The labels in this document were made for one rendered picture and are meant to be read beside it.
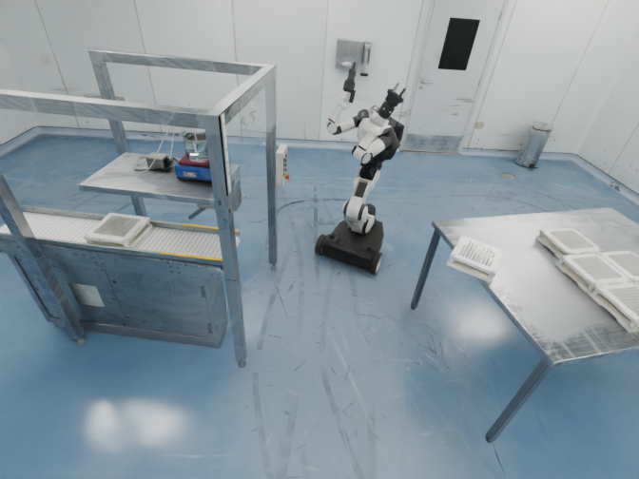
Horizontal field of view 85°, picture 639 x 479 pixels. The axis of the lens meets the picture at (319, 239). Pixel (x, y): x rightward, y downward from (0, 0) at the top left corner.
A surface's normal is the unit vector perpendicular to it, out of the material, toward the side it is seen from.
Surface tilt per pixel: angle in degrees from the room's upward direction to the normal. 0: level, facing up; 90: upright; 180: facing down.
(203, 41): 90
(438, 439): 0
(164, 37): 90
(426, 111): 90
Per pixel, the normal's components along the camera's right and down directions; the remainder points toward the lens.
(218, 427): 0.07, -0.80
